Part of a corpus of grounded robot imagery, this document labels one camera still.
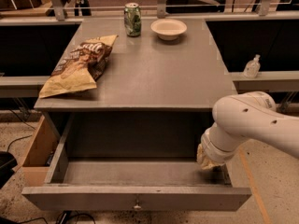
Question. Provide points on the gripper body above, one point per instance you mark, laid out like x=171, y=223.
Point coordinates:
x=213, y=153

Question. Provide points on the grey top drawer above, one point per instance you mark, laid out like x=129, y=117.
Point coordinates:
x=147, y=184

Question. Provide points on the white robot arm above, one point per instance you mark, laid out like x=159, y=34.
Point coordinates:
x=238, y=118

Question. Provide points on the grey drawer cabinet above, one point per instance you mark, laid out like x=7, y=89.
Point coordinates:
x=154, y=99

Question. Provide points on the grey side shelf right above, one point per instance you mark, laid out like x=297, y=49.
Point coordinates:
x=274, y=81

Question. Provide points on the grey side shelf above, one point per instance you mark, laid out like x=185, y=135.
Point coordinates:
x=20, y=87
x=274, y=81

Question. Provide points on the clear sanitizer bottle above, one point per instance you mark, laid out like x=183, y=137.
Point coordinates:
x=252, y=67

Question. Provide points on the white paper bowl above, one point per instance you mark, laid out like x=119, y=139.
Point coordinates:
x=168, y=29

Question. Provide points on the items inside wooden box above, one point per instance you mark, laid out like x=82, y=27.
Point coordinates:
x=49, y=159

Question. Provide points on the brown yellow chip bag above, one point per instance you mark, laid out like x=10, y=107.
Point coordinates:
x=81, y=68

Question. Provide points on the black office chair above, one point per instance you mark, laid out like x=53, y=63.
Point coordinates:
x=194, y=6

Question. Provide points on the green soda can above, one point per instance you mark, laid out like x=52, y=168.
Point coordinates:
x=132, y=19

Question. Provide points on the light wooden box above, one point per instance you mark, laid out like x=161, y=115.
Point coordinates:
x=36, y=162

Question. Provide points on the black object at left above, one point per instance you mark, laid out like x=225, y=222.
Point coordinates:
x=7, y=163

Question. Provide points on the grey side shelf left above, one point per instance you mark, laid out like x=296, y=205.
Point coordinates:
x=20, y=87

